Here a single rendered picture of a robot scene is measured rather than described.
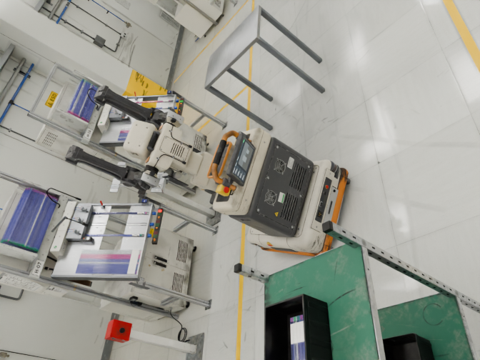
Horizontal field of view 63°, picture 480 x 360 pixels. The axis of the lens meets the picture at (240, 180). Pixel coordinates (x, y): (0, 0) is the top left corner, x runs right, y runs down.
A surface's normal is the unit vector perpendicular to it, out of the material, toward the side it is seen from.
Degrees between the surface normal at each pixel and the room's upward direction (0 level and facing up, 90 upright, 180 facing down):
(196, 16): 90
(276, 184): 90
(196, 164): 82
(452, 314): 0
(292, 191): 90
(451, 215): 0
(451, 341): 0
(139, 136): 47
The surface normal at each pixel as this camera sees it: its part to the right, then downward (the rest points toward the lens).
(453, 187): -0.76, -0.41
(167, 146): 0.46, -0.13
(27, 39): -0.04, 0.80
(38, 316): 0.64, -0.44
